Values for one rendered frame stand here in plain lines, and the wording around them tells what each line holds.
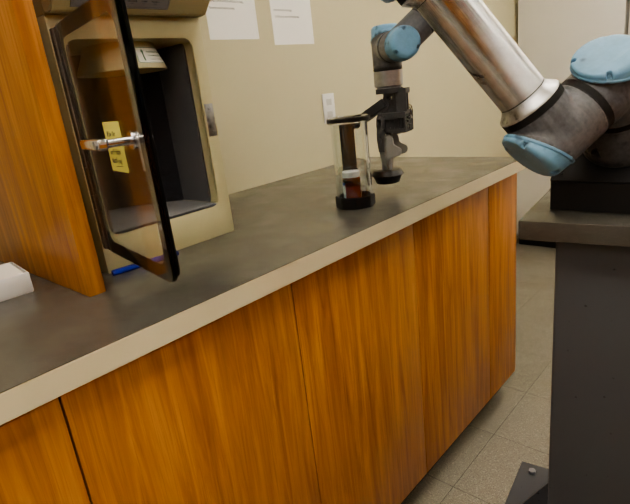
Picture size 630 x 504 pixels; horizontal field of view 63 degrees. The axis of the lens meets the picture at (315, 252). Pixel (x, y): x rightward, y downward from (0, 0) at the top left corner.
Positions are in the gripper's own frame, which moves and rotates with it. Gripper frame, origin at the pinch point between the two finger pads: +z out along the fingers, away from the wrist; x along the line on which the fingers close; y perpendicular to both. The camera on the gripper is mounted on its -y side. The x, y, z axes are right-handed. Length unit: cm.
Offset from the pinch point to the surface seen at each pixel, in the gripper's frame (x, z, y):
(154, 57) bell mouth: -50, -32, -30
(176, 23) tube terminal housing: -46, -38, -26
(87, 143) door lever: -85, -18, -13
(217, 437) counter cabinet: -78, 35, -7
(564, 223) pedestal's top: -29, 8, 46
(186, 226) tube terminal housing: -52, 3, -28
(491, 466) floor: 8, 102, 26
